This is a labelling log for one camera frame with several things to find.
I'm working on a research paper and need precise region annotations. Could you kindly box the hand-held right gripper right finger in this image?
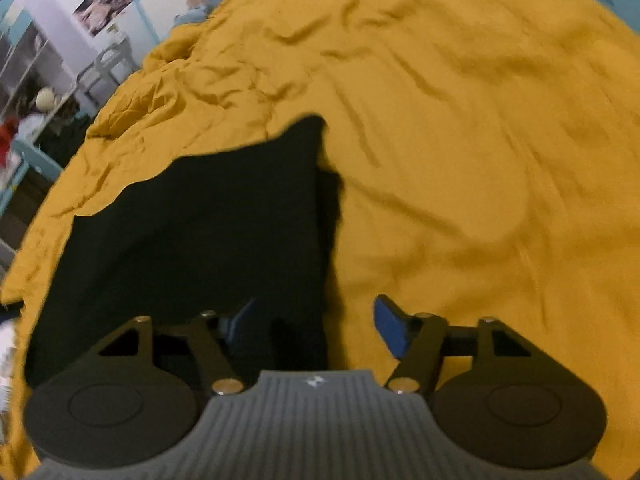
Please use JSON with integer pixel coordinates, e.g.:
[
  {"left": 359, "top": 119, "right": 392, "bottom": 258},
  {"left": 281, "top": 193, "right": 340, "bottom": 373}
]
[{"left": 373, "top": 294, "right": 536, "bottom": 397}]

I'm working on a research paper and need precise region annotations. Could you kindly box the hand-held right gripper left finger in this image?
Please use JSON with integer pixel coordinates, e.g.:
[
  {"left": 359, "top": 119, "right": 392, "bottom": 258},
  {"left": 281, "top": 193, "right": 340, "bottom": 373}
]
[{"left": 92, "top": 297, "right": 261, "bottom": 397}]

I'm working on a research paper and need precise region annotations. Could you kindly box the black sweater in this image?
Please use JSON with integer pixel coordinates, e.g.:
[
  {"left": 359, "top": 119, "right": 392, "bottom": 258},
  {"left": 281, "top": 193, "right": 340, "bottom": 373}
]
[{"left": 22, "top": 114, "right": 347, "bottom": 392}]

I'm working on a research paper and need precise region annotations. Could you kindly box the dark clothes pile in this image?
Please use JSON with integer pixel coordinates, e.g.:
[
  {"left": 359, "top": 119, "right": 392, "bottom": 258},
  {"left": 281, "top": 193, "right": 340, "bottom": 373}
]
[{"left": 40, "top": 105, "right": 94, "bottom": 167}]

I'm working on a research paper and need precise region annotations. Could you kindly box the yellow quilted blanket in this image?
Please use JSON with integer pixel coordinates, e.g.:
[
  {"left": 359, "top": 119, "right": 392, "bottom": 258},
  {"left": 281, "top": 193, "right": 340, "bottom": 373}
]
[{"left": 0, "top": 0, "right": 640, "bottom": 480}]

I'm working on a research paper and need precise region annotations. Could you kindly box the white printed t-shirt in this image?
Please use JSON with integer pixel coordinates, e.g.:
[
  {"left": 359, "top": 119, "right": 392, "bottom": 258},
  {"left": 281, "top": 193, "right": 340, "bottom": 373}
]
[{"left": 0, "top": 321, "right": 19, "bottom": 401}]

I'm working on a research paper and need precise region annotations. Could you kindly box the white chair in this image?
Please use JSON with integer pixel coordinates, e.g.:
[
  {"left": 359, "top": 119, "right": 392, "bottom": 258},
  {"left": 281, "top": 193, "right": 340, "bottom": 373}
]
[{"left": 75, "top": 35, "right": 137, "bottom": 107}]

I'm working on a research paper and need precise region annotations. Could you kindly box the red bag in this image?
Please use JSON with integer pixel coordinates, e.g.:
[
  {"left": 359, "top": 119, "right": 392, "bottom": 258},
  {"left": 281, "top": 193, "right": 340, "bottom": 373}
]
[{"left": 0, "top": 117, "right": 19, "bottom": 166}]

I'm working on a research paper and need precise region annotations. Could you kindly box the white and blue bed headboard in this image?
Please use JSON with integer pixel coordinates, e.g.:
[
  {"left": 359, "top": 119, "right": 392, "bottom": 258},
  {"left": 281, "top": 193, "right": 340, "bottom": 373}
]
[{"left": 134, "top": 0, "right": 242, "bottom": 46}]

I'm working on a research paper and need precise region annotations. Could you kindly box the white and blue bookshelf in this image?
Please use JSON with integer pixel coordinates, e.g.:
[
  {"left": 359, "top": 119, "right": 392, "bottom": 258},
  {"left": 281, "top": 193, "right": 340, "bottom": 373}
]
[{"left": 0, "top": 0, "right": 67, "bottom": 126}]

